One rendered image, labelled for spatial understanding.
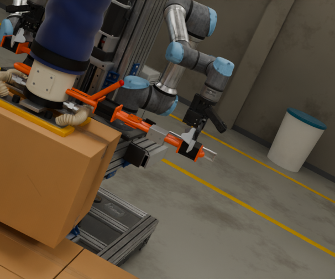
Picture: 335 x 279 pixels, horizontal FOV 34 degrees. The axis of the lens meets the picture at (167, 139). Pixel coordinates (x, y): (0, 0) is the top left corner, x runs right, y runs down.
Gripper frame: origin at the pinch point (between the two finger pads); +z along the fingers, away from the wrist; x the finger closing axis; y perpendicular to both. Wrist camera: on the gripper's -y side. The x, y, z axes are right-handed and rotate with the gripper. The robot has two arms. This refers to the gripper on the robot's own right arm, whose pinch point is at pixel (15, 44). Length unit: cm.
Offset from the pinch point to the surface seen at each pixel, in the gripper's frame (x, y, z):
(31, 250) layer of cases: -35, 50, 65
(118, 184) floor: 196, 41, 121
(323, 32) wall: 574, 166, -59
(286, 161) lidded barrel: 499, 196, 111
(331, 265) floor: 247, 241, 119
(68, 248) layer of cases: -20, 61, 65
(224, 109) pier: 572, 89, 99
